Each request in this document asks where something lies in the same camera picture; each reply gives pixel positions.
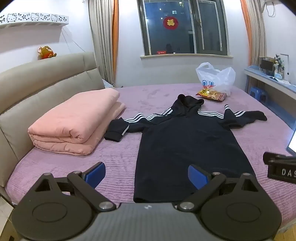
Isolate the white patterned wall shelf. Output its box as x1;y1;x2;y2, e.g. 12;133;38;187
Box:
0;13;70;29

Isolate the folded pink blanket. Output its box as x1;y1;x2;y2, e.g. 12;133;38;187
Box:
28;88;126;156

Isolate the orange plush toy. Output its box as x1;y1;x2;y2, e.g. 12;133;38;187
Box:
37;45;57;60

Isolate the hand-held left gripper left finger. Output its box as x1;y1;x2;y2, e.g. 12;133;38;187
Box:
30;162;117;212

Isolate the beige and orange curtain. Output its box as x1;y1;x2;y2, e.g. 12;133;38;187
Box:
240;0;269;70
89;0;119;87

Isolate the black hoodie with white stripes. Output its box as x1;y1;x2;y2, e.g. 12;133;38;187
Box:
104;95;268;203

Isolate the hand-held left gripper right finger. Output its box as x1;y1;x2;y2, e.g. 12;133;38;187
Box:
177;164;264;212

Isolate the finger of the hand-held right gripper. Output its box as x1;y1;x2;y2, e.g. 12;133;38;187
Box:
263;152;296;165

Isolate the blue plastic stool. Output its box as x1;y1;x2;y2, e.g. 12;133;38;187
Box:
249;87;267;103

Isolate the dark picture frame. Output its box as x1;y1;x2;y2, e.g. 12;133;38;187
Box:
260;58;274;73

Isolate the dark framed window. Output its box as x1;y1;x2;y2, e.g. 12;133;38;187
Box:
137;0;229;56

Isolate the white and blue desk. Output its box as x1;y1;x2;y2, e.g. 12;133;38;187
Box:
244;65;296;121

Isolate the bright screen device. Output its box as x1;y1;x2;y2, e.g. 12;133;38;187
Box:
286;128;296;156

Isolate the bed with purple sheet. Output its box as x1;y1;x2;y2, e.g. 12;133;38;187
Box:
5;82;296;232

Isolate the round red window decoration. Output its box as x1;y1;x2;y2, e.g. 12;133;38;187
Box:
163;17;179;29

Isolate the yellow red snack packet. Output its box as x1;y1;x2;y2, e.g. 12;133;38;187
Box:
196;89;228;102

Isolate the white plastic bag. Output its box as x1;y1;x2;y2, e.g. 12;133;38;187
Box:
196;62;236;96

